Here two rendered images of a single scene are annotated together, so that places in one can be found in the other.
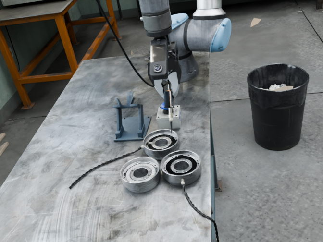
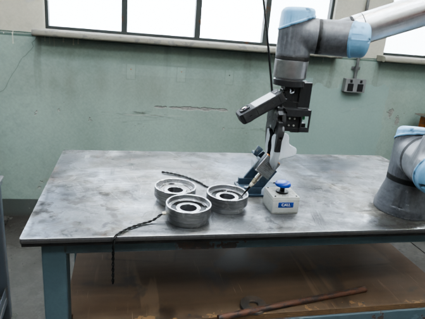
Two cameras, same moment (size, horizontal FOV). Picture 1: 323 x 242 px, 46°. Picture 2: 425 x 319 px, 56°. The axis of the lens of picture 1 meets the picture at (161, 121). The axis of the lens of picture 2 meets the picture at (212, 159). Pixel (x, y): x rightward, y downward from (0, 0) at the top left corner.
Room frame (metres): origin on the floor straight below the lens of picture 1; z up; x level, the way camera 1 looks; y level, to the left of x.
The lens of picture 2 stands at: (0.45, -0.82, 1.23)
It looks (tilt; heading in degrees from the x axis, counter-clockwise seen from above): 18 degrees down; 65
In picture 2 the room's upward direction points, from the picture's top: 5 degrees clockwise
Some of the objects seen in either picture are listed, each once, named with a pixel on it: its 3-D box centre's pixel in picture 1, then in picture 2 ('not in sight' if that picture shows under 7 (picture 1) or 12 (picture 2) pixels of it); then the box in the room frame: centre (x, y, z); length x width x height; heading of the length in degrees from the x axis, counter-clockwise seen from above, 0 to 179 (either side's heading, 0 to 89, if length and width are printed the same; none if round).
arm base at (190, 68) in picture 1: (178, 62); (406, 192); (1.36, -0.11, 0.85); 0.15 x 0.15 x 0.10
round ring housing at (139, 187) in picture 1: (141, 175); (174, 192); (0.77, 0.08, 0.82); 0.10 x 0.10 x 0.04
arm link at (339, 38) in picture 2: not in sight; (340, 38); (1.08, -0.08, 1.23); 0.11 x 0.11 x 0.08; 59
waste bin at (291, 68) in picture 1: (277, 108); not in sight; (1.85, -0.69, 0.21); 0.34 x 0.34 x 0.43
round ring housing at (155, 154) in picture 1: (162, 144); (226, 199); (0.88, 0.01, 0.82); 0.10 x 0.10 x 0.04
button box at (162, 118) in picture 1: (169, 115); (283, 199); (1.02, -0.03, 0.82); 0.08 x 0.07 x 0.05; 168
